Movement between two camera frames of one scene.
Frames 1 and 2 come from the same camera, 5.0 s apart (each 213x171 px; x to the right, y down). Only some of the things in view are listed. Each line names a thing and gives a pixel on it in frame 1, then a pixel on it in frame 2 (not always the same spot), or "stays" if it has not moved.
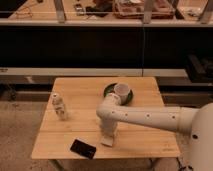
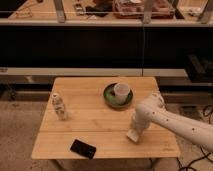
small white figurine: x=59 y=106 stays
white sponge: x=107 y=141 to x=132 y=134
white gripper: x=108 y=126 to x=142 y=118
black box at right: x=199 y=68 stays
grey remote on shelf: x=79 y=9 stays
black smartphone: x=84 y=149 stays
